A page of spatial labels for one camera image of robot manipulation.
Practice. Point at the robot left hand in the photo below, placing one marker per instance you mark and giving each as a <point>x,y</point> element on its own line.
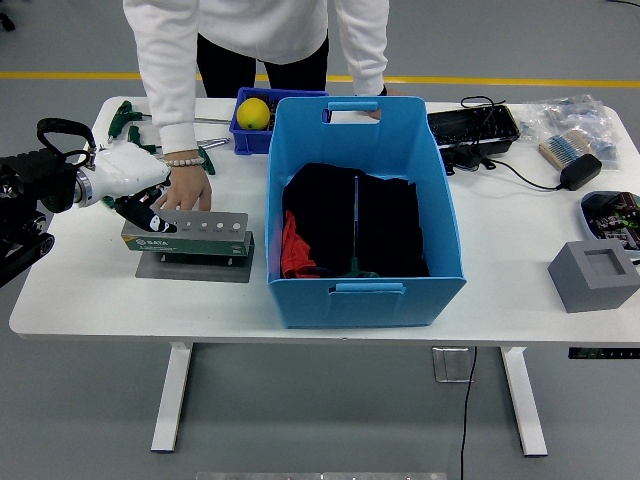
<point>125,170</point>

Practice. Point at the person's right hand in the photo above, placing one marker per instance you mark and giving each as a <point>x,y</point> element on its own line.
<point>190,190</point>

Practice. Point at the person's left hand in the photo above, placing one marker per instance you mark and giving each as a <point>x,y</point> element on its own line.
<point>394,93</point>

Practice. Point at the grey green hex key stand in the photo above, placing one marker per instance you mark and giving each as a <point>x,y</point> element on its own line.
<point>200,245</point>

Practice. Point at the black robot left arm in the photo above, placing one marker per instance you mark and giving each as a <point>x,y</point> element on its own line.
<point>30,175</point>

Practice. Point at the person's left forearm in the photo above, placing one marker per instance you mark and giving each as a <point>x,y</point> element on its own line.
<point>367,65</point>

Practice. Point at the person's right forearm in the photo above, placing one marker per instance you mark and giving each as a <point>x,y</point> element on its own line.
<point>175,125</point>

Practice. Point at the blue folding storage box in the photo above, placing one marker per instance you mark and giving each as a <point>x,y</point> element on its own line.
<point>370,305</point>

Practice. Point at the small blue parts bin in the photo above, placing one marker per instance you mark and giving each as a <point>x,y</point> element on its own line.
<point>252,142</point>

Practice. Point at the black plastic tray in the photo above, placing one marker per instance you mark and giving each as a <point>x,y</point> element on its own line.
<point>470,127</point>

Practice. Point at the red cloth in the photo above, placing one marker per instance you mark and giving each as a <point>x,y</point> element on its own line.
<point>292,247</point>

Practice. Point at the black cloth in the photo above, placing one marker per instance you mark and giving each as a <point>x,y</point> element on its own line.
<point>395,225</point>

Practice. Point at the person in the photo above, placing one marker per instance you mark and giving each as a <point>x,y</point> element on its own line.
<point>250,25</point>

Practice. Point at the taped resistor bundle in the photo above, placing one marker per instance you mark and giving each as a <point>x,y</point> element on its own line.
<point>565,147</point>

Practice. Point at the clear plastic bag of parts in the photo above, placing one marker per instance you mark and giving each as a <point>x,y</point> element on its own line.
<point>575,112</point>

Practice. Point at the black chair caster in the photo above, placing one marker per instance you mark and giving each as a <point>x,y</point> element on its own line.
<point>6,21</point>

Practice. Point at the black power adapter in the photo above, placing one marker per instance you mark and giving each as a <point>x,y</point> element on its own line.
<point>580,172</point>

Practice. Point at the white table leg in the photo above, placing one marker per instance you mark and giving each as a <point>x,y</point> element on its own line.
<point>172,400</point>
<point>525,400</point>

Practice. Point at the light blue bowl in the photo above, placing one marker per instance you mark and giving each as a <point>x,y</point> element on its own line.
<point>586,217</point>

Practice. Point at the pile of electronic components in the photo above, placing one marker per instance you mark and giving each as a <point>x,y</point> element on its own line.
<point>617,217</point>

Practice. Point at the grey hollow cube block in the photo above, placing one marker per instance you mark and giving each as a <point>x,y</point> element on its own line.
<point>585,290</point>

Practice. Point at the metal floor plate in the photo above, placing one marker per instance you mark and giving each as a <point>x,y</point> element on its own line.
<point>450,365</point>

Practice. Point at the black table control panel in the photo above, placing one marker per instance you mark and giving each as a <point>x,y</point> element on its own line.
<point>605,353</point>

